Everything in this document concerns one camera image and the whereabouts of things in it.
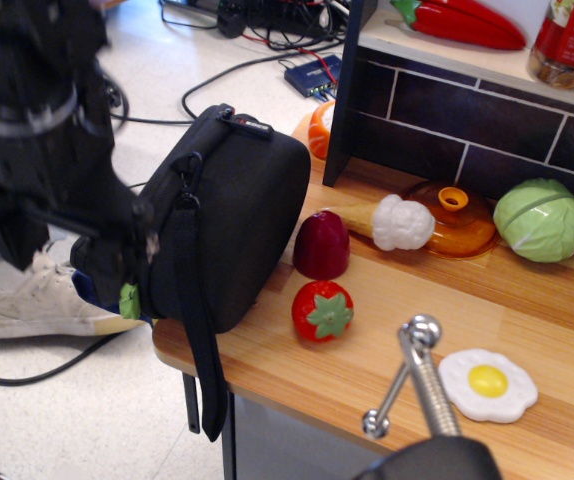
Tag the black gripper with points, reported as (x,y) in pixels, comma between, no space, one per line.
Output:
(65,178)

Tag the green zipper pull tab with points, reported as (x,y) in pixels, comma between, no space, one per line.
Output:
(129,302)

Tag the black zipper bag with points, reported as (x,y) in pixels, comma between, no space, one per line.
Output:
(225,203)

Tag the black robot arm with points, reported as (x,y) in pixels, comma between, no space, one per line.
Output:
(49,71)

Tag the blue object behind bag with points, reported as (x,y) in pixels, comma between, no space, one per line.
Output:
(86,290)

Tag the white sneaker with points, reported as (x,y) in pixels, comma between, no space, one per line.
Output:
(43,301)

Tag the orange toy fruit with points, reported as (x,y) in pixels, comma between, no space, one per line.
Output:
(314,130)

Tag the dark red toy onion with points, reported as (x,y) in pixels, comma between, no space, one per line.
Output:
(322,247)

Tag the red toy strawberry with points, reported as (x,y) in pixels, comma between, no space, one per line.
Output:
(322,311)

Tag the toy ice cream cone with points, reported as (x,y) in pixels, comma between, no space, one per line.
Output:
(391,223)

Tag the dark tiled shelf unit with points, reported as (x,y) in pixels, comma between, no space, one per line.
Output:
(441,110)

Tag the orange transparent pot lid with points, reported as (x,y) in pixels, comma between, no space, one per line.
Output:
(464,226)

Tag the red toy chili pepper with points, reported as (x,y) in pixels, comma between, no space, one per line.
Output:
(462,21)

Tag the toy fried egg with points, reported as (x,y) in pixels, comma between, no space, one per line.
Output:
(486,386)

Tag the black clamp base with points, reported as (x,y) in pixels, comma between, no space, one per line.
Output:
(440,457)

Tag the green toy cabbage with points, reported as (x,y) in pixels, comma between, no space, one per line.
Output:
(536,219)

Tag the red labelled jar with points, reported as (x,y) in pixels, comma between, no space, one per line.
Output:
(551,59)

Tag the blue network switch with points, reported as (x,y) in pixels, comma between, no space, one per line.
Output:
(315,77)

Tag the metal clamp screw handle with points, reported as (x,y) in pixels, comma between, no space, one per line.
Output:
(417,338)

